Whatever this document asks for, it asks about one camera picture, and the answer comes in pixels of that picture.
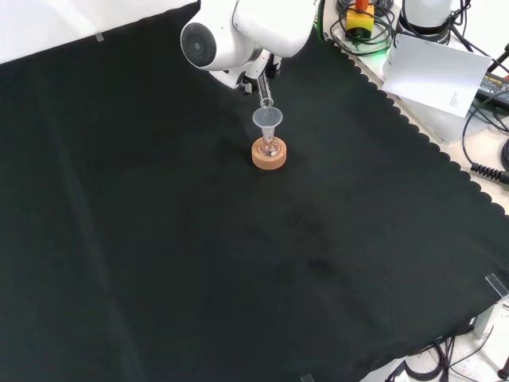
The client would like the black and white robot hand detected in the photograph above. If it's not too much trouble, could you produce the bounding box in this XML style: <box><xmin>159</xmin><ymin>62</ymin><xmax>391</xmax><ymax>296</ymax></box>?
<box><xmin>214</xmin><ymin>49</ymin><xmax>285</xmax><ymax>96</ymax></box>

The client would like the clear graduated cylinder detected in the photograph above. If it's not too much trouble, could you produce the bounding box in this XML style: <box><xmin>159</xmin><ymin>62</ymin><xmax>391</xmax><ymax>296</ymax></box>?
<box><xmin>256</xmin><ymin>73</ymin><xmax>276</xmax><ymax>111</ymax></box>

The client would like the clear round-bottom flask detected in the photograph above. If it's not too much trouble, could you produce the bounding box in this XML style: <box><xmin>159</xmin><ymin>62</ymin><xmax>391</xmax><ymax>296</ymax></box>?
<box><xmin>257</xmin><ymin>127</ymin><xmax>282</xmax><ymax>158</ymax></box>

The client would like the clear plastic funnel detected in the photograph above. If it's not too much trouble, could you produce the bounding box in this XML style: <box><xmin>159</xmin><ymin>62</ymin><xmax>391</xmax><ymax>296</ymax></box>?
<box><xmin>251</xmin><ymin>106</ymin><xmax>285</xmax><ymax>138</ymax></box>

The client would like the yellow stop button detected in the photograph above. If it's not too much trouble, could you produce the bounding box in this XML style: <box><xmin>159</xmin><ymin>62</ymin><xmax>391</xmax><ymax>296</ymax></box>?
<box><xmin>344</xmin><ymin>0</ymin><xmax>376</xmax><ymax>41</ymax></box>

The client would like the black bench cloth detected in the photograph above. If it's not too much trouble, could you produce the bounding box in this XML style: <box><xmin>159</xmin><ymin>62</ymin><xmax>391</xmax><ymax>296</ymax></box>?
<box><xmin>0</xmin><ymin>0</ymin><xmax>509</xmax><ymax>382</ymax></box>

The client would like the pale white board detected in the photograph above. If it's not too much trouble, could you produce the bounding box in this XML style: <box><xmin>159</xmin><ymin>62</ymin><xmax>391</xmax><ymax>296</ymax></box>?
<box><xmin>382</xmin><ymin>33</ymin><xmax>493</xmax><ymax>119</ymax></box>

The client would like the black power adapter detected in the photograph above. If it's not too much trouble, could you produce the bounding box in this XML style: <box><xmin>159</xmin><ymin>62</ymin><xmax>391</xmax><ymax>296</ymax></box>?
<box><xmin>476</xmin><ymin>72</ymin><xmax>509</xmax><ymax>105</ymax></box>

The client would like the black tripod leg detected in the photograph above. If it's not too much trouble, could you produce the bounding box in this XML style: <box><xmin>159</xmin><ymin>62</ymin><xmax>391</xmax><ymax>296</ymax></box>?
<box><xmin>487</xmin><ymin>42</ymin><xmax>509</xmax><ymax>75</ymax></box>

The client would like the cork ring stand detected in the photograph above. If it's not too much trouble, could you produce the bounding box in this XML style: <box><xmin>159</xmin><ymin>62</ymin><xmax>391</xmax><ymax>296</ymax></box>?
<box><xmin>251</xmin><ymin>136</ymin><xmax>288</xmax><ymax>172</ymax></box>

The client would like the green cable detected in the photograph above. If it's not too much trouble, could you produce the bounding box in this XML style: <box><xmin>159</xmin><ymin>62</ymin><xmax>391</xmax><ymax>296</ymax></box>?
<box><xmin>313</xmin><ymin>0</ymin><xmax>328</xmax><ymax>42</ymax></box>

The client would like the black looped cable bundle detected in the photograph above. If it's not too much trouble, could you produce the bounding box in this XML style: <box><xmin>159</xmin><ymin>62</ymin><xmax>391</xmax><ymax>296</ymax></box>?
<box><xmin>328</xmin><ymin>0</ymin><xmax>399</xmax><ymax>56</ymax></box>

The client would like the black coiled cable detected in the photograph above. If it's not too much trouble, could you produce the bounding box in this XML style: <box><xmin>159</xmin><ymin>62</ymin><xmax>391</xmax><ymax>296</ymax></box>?
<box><xmin>460</xmin><ymin>99</ymin><xmax>509</xmax><ymax>185</ymax></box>

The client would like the black floor cable bundle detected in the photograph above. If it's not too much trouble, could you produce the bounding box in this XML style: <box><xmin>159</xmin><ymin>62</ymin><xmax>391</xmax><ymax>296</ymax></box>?
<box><xmin>383</xmin><ymin>324</ymin><xmax>509</xmax><ymax>382</ymax></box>

